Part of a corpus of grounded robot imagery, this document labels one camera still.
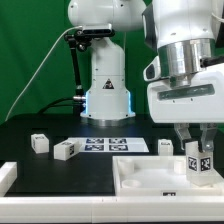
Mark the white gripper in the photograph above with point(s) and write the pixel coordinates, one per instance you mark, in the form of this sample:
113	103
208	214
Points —
201	102

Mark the white square tabletop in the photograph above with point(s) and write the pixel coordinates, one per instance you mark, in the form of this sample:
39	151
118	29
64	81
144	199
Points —
145	176

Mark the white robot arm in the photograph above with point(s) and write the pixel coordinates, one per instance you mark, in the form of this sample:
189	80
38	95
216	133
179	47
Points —
157	56

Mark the april tag sheet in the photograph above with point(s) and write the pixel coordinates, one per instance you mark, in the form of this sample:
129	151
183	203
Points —
112	145

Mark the white obstacle wall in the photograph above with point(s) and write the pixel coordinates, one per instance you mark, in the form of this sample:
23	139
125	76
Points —
103	209

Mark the grey camera on mount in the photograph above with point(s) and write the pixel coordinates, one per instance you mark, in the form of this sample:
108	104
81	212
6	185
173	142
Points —
95	30

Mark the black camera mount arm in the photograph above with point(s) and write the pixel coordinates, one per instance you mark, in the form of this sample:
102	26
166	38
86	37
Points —
77	56

